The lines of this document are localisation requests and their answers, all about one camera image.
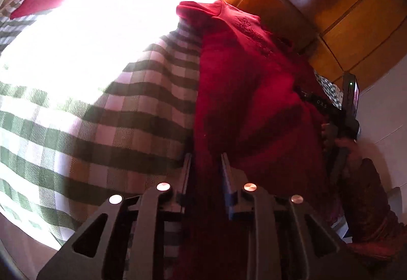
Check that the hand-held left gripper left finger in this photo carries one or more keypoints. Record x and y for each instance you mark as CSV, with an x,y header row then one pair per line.
x,y
186,173

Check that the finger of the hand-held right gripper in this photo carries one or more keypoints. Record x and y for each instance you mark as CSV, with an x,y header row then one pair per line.
x,y
302,94

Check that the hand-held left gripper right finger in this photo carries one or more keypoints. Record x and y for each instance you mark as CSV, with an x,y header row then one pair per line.
x,y
227,176

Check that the red small sweater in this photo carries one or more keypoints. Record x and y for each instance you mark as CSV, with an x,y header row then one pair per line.
x,y
248,92

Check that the person's right hand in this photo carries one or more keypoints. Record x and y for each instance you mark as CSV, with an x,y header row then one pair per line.
x,y
349,148

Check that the green checked bed sheet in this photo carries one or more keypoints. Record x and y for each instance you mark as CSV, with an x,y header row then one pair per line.
x,y
143,108

